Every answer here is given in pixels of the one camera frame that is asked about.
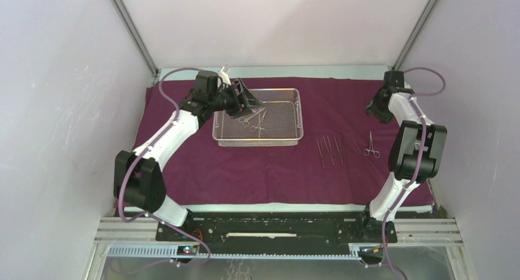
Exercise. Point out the steel surgical scissors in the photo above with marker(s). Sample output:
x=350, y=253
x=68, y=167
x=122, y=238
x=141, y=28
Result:
x=254, y=122

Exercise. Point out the magenta surgical wrap cloth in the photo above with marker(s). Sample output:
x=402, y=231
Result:
x=203, y=173

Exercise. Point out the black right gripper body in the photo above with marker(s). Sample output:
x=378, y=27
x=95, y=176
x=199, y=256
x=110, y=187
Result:
x=379, y=109

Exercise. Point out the metal mesh instrument tray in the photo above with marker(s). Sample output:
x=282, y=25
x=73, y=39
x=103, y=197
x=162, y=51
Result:
x=278, y=122

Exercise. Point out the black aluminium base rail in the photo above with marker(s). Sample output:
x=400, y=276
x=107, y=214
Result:
x=275, y=236

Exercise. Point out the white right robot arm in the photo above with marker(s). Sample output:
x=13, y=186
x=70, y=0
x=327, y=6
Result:
x=417, y=151

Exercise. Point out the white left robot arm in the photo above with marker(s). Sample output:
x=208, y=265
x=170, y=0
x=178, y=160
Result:
x=138, y=174

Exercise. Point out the steel hemostat clamp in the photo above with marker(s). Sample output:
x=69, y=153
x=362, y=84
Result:
x=370, y=150

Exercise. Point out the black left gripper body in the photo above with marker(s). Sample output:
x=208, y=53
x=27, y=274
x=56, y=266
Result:
x=227, y=100

